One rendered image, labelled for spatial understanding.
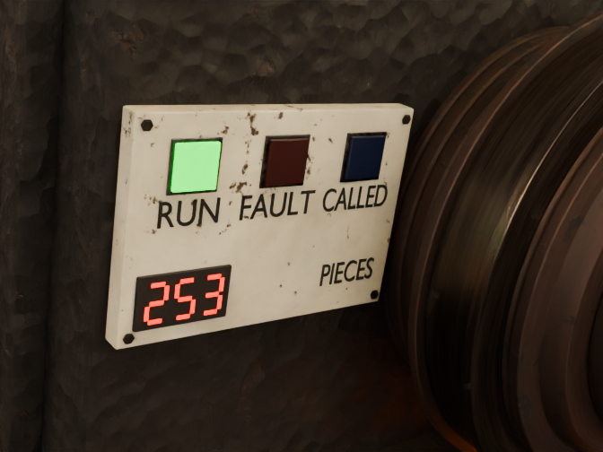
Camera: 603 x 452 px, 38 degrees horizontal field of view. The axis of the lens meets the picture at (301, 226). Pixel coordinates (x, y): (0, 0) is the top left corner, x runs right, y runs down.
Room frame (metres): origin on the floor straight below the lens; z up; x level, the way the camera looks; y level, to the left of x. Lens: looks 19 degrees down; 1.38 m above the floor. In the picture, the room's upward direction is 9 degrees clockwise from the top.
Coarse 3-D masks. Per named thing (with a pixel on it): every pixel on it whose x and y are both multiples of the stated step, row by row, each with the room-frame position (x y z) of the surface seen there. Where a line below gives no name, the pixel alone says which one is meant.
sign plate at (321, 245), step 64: (128, 128) 0.58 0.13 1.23; (192, 128) 0.61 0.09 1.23; (256, 128) 0.64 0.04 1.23; (320, 128) 0.68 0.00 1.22; (384, 128) 0.72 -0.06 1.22; (128, 192) 0.58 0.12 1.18; (192, 192) 0.61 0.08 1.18; (256, 192) 0.64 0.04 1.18; (320, 192) 0.69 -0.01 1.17; (384, 192) 0.73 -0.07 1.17; (128, 256) 0.58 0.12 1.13; (192, 256) 0.61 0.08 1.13; (256, 256) 0.65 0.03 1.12; (320, 256) 0.69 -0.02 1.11; (384, 256) 0.74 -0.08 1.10; (128, 320) 0.58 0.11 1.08; (192, 320) 0.61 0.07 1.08; (256, 320) 0.66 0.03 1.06
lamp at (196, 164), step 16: (176, 144) 0.59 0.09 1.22; (192, 144) 0.60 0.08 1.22; (208, 144) 0.61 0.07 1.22; (176, 160) 0.59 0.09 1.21; (192, 160) 0.60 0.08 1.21; (208, 160) 0.61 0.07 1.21; (176, 176) 0.59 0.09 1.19; (192, 176) 0.60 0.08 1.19; (208, 176) 0.61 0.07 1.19; (176, 192) 0.60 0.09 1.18
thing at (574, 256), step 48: (576, 192) 0.65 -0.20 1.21; (576, 240) 0.65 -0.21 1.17; (528, 288) 0.64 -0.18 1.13; (576, 288) 0.64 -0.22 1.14; (528, 336) 0.64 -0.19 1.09; (576, 336) 0.64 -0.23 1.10; (528, 384) 0.65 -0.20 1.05; (576, 384) 0.65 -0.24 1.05; (528, 432) 0.66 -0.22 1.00; (576, 432) 0.67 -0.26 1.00
